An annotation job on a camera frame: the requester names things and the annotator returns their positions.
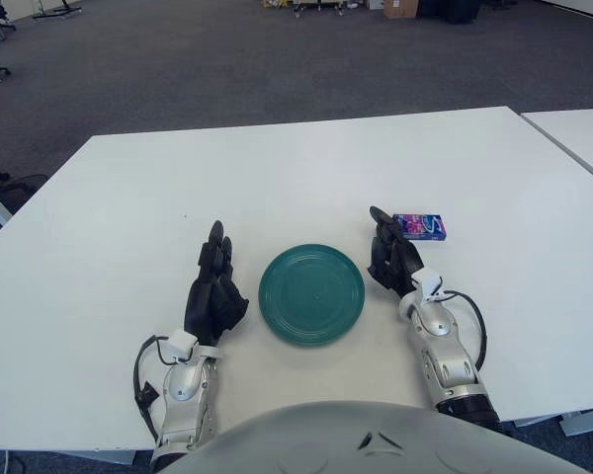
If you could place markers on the black cabinet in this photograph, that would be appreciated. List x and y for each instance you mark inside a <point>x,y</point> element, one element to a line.
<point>449,10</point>

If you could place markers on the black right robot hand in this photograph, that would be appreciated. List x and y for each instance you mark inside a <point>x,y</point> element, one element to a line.
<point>393,266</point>

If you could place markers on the black floor stand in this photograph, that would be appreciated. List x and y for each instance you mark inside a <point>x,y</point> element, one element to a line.
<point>54,15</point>

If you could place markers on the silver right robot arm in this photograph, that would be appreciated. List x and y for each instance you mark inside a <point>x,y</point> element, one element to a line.
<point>445,355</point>

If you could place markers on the grey table foot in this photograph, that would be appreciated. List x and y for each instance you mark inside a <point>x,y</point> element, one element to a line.
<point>583,422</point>

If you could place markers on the black office chair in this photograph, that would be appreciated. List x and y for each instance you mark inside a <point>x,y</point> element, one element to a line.
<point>5,12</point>
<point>15,187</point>

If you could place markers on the grey robot torso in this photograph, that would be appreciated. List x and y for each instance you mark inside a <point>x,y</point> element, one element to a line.
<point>326,439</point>

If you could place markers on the purple blue gum box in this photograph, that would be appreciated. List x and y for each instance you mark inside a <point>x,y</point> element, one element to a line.
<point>425,227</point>

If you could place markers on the brown cardboard box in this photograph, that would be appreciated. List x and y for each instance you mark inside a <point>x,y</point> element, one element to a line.
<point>400,7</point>

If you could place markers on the wheeled cart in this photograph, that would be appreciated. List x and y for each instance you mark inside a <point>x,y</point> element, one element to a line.
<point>326,4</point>

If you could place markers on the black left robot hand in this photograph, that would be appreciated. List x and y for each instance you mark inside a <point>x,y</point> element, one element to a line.
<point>212,301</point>

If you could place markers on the green round plate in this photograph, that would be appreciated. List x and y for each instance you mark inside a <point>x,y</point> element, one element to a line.
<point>311,296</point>

